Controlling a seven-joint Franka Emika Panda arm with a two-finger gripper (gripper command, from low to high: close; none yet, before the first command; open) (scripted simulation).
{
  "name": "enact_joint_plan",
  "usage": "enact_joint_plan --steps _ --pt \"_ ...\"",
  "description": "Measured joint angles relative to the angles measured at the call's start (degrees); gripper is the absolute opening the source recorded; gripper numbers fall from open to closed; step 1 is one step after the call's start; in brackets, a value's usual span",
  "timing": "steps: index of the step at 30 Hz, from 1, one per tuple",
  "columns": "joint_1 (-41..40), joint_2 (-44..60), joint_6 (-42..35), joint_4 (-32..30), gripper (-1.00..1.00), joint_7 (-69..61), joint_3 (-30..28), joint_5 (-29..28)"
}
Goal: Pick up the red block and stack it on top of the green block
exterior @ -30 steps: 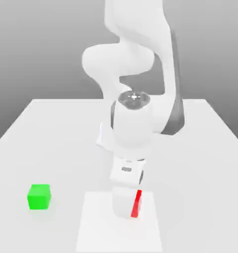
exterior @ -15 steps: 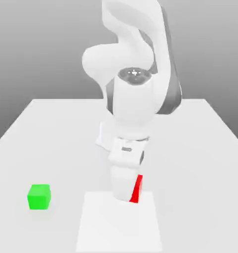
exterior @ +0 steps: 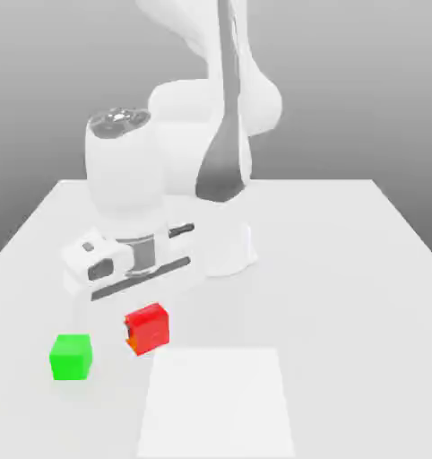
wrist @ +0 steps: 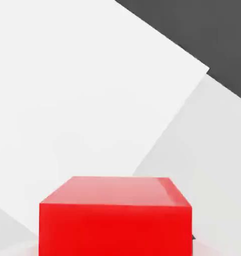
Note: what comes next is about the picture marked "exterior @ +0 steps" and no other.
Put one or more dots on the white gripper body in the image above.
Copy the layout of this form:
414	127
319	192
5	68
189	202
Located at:
165	278

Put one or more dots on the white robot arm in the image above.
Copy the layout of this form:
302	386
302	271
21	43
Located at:
122	168

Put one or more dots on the small red cube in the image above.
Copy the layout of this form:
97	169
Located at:
149	328

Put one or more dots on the small green cube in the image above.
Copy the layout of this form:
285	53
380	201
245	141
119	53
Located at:
70	356

